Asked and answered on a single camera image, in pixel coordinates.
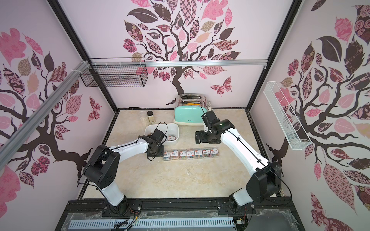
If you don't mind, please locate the white slotted cable duct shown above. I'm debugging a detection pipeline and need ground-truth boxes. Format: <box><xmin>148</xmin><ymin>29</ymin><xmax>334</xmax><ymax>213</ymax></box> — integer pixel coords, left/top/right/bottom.
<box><xmin>66</xmin><ymin>217</ymin><xmax>236</xmax><ymax>231</ymax></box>

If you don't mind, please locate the black wire wall basket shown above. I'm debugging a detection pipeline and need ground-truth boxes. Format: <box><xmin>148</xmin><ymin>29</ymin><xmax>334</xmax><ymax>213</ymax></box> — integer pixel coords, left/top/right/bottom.
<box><xmin>80</xmin><ymin>57</ymin><xmax>149</xmax><ymax>88</ymax></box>

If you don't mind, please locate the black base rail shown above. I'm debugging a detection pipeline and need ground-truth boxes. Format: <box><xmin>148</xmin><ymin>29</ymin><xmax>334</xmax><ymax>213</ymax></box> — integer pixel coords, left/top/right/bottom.
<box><xmin>56</xmin><ymin>197</ymin><xmax>304</xmax><ymax>231</ymax></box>

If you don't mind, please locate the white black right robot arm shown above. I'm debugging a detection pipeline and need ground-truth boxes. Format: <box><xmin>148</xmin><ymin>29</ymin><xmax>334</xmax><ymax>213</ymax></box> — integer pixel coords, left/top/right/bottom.
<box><xmin>195</xmin><ymin>111</ymin><xmax>283</xmax><ymax>208</ymax></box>

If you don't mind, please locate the white wire wall basket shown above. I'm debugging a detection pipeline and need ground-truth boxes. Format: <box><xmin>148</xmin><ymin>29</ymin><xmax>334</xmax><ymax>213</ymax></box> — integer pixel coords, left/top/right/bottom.
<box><xmin>263</xmin><ymin>81</ymin><xmax>312</xmax><ymax>151</ymax></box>

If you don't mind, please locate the mint green toaster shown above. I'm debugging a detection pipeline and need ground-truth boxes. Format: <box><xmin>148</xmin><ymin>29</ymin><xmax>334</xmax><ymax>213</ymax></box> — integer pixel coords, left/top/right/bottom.
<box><xmin>173</xmin><ymin>93</ymin><xmax>212</xmax><ymax>126</ymax></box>

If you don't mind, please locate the white plastic storage box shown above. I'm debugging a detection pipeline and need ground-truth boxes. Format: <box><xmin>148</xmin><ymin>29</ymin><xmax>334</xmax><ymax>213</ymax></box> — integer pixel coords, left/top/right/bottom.
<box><xmin>144</xmin><ymin>123</ymin><xmax>180</xmax><ymax>145</ymax></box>

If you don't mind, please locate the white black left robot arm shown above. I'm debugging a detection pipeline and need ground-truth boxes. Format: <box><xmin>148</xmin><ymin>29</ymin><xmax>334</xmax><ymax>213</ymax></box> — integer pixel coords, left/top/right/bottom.
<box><xmin>83</xmin><ymin>129</ymin><xmax>167</xmax><ymax>216</ymax></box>

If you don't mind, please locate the black-lidded spice jar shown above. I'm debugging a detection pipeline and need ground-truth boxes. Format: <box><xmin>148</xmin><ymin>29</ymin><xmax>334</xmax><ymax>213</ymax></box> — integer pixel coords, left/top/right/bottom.
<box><xmin>147</xmin><ymin>111</ymin><xmax>156</xmax><ymax>124</ymax></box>

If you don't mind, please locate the clear plastic jar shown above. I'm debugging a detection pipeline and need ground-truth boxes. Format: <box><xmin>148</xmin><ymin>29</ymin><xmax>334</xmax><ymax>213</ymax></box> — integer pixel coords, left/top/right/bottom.
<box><xmin>139</xmin><ymin>111</ymin><xmax>150</xmax><ymax>127</ymax></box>

